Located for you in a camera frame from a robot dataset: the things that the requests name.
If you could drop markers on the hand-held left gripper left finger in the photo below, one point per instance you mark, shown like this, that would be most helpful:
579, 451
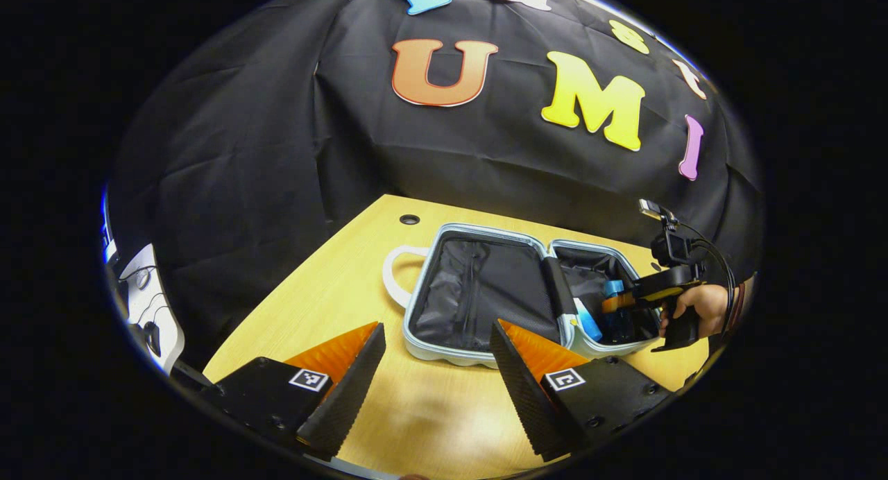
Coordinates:
347, 397

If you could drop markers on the light blue suitcase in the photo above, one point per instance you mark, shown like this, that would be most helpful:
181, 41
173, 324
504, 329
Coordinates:
485, 293

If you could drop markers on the white side desk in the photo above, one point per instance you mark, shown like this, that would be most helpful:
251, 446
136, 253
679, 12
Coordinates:
149, 303

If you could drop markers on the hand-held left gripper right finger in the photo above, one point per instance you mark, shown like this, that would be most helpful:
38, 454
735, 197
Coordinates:
524, 397

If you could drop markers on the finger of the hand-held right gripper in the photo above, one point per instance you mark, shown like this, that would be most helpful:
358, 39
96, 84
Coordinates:
614, 302

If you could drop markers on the black backdrop cloth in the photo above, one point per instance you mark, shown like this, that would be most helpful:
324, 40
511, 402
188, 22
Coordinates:
277, 154

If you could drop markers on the teal skin care bottle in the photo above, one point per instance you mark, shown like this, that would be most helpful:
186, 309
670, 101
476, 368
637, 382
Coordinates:
614, 287

